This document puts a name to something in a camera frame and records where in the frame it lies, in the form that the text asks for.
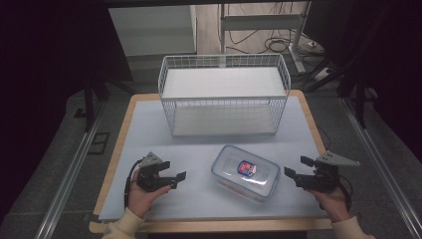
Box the thin black cable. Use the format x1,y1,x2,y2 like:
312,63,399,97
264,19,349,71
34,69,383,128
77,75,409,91
317,124,332,151

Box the light blue table mat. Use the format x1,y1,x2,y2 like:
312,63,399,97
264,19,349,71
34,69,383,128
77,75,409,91
98,96,329,222

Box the white wire shelf rack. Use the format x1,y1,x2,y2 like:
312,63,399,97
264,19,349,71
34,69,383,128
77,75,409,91
157,53,293,138

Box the white power strip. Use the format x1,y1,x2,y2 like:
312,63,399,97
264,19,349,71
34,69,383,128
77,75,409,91
312,67,333,83

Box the clear plastic food container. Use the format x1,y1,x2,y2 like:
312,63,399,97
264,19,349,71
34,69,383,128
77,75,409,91
211,144,282,204

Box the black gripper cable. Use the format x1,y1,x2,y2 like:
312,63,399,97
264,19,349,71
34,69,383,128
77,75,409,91
123,158,144,209
337,174,353,211

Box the aluminium floor rail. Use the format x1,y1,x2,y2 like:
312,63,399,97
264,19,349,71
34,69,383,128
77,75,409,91
340,97,422,239
34,106,106,239

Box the person's right hand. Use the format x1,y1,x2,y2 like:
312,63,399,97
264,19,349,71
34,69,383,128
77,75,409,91
307,186,351,224

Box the black floor cables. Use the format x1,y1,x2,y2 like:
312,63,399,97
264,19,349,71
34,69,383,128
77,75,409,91
227,28,321,56

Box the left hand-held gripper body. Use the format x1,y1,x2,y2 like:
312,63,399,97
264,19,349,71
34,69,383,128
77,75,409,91
136,151,173,193

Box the person's left hand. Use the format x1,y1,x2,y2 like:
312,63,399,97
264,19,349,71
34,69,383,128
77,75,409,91
126,178,172,219

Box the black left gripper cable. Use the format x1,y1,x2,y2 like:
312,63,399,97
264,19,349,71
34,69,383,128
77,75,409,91
123,158,144,209

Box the white cabinet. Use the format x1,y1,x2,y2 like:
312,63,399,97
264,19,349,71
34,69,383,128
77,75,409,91
108,4,198,57

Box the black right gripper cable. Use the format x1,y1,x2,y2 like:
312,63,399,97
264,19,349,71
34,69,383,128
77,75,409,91
337,174,353,211

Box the black metal stand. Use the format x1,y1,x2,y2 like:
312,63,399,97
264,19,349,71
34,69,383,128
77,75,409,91
336,74,374,130
74,74,112,133

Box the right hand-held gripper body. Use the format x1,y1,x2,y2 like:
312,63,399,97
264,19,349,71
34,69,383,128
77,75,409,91
297,150,361,194

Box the dark curtain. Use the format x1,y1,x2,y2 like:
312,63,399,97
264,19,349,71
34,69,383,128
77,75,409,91
0,0,133,213
303,0,422,163

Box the white metal desk frame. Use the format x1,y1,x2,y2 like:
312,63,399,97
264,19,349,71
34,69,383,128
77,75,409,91
218,1,313,75

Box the black floor plate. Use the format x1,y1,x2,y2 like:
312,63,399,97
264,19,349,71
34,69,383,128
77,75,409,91
87,131,110,155

